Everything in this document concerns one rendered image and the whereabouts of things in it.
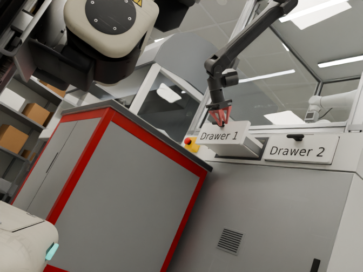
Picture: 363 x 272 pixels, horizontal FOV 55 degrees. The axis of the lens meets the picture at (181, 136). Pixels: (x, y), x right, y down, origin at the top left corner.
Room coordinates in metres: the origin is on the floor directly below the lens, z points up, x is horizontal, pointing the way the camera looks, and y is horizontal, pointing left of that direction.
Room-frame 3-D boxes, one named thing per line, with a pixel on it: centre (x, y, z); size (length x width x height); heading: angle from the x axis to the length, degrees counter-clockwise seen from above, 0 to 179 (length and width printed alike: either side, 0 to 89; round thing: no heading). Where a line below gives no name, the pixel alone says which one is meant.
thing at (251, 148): (1.53, -0.33, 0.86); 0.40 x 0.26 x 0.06; 122
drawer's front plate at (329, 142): (1.22, -0.42, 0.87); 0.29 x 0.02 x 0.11; 32
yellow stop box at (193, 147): (1.76, -0.07, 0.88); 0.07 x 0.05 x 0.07; 32
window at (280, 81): (1.47, -0.30, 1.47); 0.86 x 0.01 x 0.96; 32
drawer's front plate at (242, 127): (1.42, -0.15, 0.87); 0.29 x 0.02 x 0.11; 32
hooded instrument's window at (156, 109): (3.12, 0.35, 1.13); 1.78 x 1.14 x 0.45; 32
